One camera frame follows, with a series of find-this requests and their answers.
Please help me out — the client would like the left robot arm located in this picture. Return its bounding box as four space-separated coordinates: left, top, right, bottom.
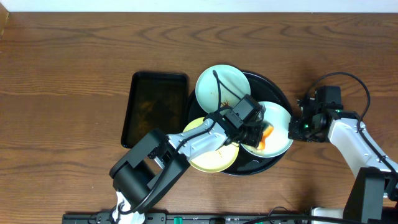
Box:
109 110 264 223

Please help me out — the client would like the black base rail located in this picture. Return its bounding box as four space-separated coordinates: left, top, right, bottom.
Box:
61 212 315 224

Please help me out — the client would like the yellow plate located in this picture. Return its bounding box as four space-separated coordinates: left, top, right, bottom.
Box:
182 116 240 174

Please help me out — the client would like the black round tray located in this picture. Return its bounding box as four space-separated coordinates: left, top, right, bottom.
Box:
183 71 293 175

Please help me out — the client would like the light blue plate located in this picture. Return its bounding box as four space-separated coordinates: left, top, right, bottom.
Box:
195 65 251 113
241 101 293 158

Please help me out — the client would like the light blue plate top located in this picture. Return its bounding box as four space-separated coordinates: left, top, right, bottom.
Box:
195 65 251 113

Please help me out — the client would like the black rectangular tray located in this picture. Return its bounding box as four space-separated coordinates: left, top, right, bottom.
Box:
121 71 188 148

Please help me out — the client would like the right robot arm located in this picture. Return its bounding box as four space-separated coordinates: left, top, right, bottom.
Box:
288 109 397 223

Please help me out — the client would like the green yellow sponge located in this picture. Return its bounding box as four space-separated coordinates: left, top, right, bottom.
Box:
257 124 274 151

